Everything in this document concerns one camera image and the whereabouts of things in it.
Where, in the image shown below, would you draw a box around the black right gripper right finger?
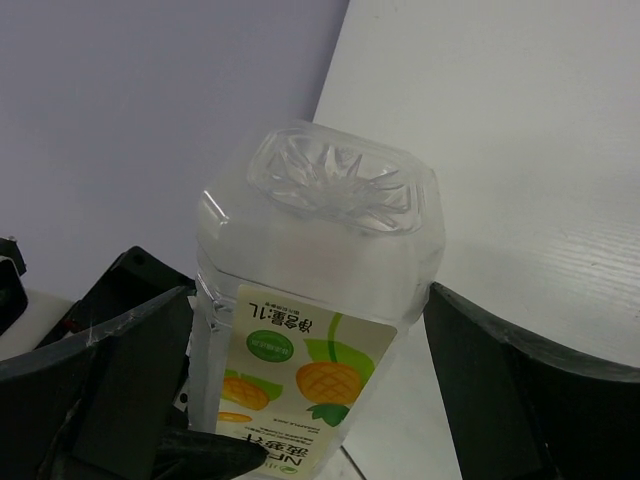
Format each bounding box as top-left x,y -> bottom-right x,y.
424,283 -> 639,479

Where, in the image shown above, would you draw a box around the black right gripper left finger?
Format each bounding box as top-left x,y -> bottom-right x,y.
1,287 -> 192,479

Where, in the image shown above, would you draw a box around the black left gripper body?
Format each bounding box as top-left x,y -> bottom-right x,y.
0,237 -> 28,335

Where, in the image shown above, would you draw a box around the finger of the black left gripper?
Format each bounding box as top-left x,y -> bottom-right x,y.
152,429 -> 268,480
37,246 -> 195,348

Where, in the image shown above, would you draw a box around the large ribbed clear bottle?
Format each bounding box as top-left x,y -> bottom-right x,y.
188,120 -> 445,479

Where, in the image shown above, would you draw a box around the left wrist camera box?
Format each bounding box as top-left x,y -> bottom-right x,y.
0,289 -> 73,361

